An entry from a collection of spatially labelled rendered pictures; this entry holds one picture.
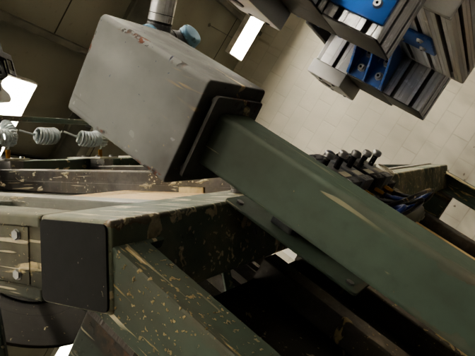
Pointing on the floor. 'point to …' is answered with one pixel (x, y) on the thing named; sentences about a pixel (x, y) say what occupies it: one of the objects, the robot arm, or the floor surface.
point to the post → (349, 226)
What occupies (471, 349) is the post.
